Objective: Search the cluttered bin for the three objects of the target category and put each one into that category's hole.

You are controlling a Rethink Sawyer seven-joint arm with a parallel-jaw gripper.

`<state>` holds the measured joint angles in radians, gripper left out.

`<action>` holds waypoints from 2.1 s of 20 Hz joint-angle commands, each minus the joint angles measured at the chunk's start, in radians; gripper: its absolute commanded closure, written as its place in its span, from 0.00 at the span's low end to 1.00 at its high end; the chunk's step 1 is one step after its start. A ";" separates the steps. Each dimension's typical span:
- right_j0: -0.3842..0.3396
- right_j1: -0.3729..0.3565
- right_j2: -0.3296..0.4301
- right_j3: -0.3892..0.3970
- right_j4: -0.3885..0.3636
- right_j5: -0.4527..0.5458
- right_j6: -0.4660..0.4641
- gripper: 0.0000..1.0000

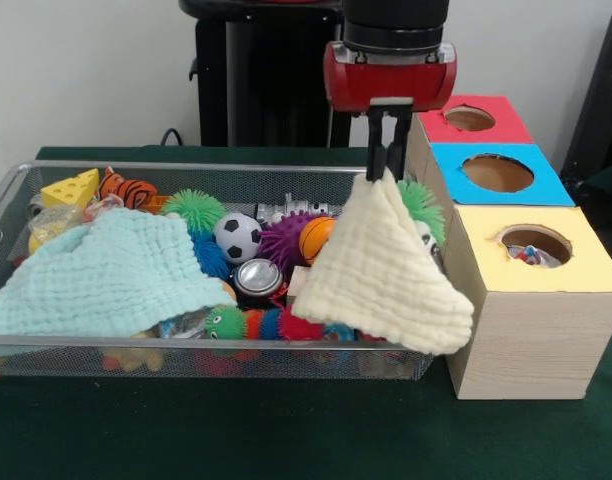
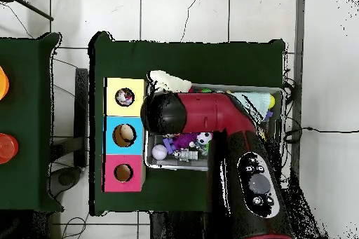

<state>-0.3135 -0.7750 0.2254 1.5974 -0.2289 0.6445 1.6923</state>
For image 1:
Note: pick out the wooden box with three holes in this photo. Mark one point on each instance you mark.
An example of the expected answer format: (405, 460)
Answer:
(526, 345)

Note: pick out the orange toy basketball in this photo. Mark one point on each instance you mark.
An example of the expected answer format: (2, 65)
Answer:
(316, 240)

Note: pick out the purple spiky ball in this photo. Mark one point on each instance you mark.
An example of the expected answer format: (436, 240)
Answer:
(281, 240)

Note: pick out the shallow mesh bin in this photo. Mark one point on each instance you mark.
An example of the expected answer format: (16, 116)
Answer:
(286, 182)

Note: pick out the orange tiger plush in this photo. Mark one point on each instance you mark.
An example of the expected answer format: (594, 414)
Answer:
(128, 192)

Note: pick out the black and white soccer ball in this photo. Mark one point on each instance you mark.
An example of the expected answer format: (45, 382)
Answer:
(238, 237)

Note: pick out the dark green tablecloth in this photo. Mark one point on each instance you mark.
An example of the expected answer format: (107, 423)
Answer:
(611, 200)
(286, 430)

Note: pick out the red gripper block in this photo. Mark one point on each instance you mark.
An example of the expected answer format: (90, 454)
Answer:
(391, 82)

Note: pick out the green spiky ball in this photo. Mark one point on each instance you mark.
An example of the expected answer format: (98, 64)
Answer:
(193, 207)

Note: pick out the yellow cheese wedge toy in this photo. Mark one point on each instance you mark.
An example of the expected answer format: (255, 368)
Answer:
(71, 189)

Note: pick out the light blue knitted cloth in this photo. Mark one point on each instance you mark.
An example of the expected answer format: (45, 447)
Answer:
(101, 275)

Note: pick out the colourful patterned cloth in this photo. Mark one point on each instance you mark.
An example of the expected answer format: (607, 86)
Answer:
(531, 255)

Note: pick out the green spiky toy with eyes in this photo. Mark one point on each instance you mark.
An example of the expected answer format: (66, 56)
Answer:
(423, 205)

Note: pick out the cream knitted cloth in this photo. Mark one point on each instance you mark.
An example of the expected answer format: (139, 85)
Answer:
(381, 280)

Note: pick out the multicolour spiky caterpillar toy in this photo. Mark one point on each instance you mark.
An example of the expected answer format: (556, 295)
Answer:
(226, 322)

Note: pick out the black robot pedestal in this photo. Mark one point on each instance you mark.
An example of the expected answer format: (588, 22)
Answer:
(266, 85)

